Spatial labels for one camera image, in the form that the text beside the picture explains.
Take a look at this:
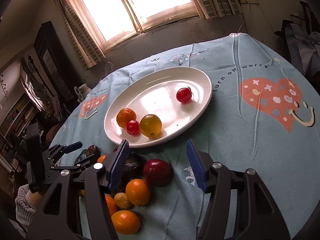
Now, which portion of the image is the bookshelf with books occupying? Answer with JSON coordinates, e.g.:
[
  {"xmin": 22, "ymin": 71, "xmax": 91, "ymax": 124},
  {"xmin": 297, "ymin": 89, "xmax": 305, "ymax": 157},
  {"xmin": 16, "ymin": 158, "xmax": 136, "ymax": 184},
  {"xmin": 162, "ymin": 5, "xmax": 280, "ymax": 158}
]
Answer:
[{"xmin": 1, "ymin": 94, "xmax": 38, "ymax": 173}]

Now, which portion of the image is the bright window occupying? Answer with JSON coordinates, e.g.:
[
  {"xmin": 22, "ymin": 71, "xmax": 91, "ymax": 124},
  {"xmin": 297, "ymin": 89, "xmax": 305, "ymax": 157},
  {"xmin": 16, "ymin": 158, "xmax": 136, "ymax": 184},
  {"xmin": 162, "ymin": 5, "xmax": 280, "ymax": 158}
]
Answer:
[{"xmin": 69, "ymin": 0, "xmax": 199, "ymax": 52}]

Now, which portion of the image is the orange at bottom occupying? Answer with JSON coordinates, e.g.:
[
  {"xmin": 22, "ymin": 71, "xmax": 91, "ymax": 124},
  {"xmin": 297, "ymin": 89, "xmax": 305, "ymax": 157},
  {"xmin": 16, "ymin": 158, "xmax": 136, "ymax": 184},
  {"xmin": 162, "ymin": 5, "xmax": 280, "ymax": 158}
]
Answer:
[{"xmin": 111, "ymin": 210, "xmax": 140, "ymax": 235}]

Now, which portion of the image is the left checkered curtain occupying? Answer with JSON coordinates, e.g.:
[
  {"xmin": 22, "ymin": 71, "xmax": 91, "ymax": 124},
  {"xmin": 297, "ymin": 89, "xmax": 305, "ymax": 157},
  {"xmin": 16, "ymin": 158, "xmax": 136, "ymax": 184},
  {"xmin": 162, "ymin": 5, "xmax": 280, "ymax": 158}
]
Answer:
[{"xmin": 52, "ymin": 0, "xmax": 105, "ymax": 70}]

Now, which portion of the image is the pile of blue clothes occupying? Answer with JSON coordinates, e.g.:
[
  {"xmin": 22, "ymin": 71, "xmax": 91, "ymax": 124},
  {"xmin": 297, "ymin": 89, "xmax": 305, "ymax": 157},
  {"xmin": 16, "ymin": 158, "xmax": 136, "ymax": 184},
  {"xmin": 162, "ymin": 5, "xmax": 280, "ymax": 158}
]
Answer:
[{"xmin": 277, "ymin": 20, "xmax": 319, "ymax": 79}]

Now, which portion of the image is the orange near right gripper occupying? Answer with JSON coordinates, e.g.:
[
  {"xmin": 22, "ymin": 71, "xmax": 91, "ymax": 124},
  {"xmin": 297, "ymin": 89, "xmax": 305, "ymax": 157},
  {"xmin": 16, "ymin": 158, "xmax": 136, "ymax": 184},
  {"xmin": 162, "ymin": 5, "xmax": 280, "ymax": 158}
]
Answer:
[{"xmin": 97, "ymin": 155, "xmax": 106, "ymax": 163}]

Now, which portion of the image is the small mandarin on plate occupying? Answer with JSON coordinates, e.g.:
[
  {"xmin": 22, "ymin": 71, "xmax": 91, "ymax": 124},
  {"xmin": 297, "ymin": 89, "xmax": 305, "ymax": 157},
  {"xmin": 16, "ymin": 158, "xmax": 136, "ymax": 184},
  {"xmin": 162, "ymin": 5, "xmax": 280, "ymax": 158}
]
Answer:
[{"xmin": 116, "ymin": 108, "xmax": 137, "ymax": 128}]

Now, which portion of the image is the dark red plum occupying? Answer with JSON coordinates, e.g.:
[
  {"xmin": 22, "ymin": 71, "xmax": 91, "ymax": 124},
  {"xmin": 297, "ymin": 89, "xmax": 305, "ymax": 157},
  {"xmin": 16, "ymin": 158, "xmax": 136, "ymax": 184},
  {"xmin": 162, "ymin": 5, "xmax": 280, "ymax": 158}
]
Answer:
[{"xmin": 143, "ymin": 159, "xmax": 174, "ymax": 187}]

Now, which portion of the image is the white electric kettle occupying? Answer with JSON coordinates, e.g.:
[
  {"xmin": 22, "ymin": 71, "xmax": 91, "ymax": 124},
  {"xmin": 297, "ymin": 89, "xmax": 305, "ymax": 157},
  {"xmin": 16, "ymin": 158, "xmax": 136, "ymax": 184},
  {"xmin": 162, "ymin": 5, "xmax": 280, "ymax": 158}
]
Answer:
[{"xmin": 74, "ymin": 83, "xmax": 91, "ymax": 102}]

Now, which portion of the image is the large textured mandarin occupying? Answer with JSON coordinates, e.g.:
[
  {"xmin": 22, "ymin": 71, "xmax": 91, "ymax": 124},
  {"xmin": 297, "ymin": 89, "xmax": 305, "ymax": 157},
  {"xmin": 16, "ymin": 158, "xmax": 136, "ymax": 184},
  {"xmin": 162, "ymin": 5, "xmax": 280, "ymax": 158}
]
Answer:
[{"xmin": 105, "ymin": 194, "xmax": 118, "ymax": 216}]

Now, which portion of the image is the striped grey sleeve forearm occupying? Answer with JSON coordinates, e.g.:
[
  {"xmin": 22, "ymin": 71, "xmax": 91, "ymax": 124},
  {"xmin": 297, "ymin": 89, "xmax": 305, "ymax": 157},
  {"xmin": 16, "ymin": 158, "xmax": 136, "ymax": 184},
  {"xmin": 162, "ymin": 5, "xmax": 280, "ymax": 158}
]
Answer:
[{"xmin": 15, "ymin": 184, "xmax": 37, "ymax": 235}]

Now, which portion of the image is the small yellow kumquat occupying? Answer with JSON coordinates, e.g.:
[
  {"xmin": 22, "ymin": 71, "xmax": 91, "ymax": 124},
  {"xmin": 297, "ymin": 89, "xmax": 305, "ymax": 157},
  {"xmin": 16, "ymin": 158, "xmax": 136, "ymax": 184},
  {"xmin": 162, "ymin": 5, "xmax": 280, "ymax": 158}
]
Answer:
[{"xmin": 114, "ymin": 192, "xmax": 133, "ymax": 210}]

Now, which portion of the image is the dark wrinkled passion fruit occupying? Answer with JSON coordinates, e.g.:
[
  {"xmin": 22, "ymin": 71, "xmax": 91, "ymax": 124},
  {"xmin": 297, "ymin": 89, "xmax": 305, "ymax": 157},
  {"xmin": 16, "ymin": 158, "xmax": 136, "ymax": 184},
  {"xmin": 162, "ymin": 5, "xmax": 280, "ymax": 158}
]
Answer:
[{"xmin": 86, "ymin": 145, "xmax": 101, "ymax": 157}]

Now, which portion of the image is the small red cherry tomato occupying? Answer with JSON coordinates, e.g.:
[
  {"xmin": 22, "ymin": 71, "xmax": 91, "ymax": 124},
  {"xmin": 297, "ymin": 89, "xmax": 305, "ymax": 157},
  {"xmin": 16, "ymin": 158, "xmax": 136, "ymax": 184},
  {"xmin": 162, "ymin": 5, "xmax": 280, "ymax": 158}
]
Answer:
[{"xmin": 126, "ymin": 120, "xmax": 140, "ymax": 136}]

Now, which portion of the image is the white oval plate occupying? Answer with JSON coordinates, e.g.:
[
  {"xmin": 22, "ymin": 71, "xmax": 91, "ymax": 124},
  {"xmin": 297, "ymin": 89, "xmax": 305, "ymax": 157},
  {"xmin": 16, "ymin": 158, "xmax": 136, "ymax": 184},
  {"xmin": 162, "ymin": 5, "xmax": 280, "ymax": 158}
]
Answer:
[{"xmin": 104, "ymin": 67, "xmax": 213, "ymax": 148}]

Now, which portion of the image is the yellow-green citrus on plate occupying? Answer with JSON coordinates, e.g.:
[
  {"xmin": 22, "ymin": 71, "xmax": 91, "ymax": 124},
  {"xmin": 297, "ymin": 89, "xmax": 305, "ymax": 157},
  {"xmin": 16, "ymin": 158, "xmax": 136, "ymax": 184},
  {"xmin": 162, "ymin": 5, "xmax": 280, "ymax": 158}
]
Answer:
[{"xmin": 139, "ymin": 114, "xmax": 162, "ymax": 138}]

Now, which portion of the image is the red cherry tomato with stem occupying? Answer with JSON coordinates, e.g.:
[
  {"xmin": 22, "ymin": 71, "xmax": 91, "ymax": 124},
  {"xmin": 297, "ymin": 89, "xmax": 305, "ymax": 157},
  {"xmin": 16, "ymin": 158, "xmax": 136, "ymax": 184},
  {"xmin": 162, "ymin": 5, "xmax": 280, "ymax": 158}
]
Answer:
[{"xmin": 176, "ymin": 87, "xmax": 193, "ymax": 103}]

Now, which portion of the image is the white power cable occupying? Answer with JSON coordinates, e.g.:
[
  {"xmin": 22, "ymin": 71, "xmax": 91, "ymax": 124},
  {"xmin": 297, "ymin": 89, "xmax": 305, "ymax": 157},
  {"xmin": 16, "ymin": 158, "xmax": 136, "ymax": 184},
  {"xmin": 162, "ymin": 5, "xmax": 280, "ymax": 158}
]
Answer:
[{"xmin": 237, "ymin": 2, "xmax": 251, "ymax": 34}]

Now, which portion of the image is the round orange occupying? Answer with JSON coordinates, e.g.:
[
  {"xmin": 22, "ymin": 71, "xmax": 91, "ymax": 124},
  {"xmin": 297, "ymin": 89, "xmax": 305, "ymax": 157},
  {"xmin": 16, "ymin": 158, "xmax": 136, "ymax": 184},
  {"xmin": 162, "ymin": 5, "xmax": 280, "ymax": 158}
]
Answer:
[{"xmin": 125, "ymin": 179, "xmax": 151, "ymax": 206}]

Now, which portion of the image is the person's left hand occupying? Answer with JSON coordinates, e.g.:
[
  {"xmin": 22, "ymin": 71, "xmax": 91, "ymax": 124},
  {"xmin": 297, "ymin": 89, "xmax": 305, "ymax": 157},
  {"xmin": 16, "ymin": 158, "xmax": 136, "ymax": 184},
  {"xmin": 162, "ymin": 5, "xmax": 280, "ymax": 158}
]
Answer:
[{"xmin": 27, "ymin": 191, "xmax": 46, "ymax": 209}]

